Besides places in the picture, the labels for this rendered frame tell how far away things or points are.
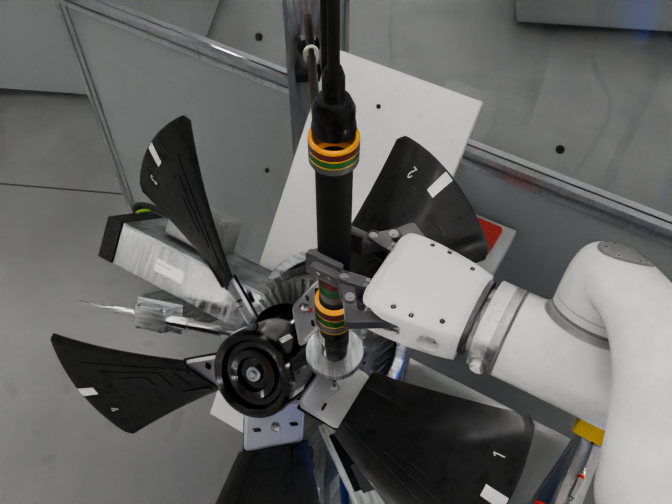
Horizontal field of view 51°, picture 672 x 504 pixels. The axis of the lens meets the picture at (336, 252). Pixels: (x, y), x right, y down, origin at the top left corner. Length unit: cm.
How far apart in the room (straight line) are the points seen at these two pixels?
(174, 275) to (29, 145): 210
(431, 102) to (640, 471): 70
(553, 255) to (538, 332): 103
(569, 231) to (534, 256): 13
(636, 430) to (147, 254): 87
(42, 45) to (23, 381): 140
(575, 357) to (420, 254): 17
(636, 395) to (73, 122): 293
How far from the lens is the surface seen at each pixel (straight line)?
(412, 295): 65
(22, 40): 323
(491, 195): 159
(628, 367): 53
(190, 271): 116
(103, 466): 229
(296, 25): 121
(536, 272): 171
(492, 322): 63
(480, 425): 96
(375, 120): 112
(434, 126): 109
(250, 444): 102
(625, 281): 58
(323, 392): 96
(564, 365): 62
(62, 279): 269
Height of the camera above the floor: 204
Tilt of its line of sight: 52 degrees down
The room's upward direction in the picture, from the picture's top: straight up
